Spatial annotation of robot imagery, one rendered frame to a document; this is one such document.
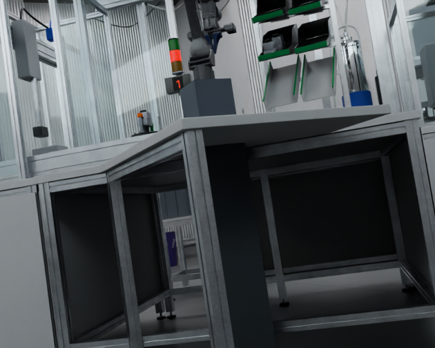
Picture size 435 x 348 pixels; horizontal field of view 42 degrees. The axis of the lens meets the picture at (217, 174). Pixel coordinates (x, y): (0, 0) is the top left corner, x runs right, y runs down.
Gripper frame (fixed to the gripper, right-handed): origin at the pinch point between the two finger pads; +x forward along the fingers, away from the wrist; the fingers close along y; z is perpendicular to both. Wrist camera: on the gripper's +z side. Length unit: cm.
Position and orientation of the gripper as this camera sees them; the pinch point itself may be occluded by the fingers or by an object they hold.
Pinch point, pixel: (213, 45)
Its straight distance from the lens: 227.5
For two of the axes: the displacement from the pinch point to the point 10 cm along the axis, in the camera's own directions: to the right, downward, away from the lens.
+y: -9.7, 1.5, 2.1
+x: 1.4, 9.9, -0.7
